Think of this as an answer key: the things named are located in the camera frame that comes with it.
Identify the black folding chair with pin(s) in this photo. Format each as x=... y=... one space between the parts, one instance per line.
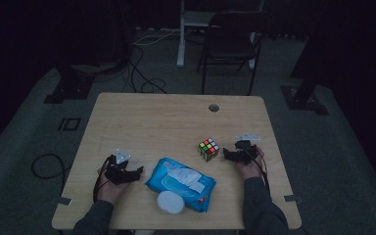
x=231 y=42

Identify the white wet wipe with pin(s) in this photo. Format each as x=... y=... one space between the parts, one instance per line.
x=186 y=176

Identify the black stand base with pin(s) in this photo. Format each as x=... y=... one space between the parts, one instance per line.
x=303 y=98
x=71 y=86

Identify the white round lid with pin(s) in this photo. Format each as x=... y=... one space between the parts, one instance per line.
x=170 y=202

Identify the person's right hand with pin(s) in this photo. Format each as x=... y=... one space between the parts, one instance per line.
x=251 y=170

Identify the colourful puzzle cube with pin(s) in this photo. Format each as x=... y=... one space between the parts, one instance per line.
x=208 y=148

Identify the blue wet wipes pack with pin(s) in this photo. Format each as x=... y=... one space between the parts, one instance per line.
x=163 y=182

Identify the grey tape piece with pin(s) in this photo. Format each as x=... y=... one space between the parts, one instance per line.
x=64 y=201
x=292 y=198

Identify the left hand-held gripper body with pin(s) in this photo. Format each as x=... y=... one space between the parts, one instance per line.
x=119 y=173

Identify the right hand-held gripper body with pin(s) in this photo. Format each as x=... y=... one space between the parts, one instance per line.
x=246 y=151

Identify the person's left hand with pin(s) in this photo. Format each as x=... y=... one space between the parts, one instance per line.
x=109 y=191

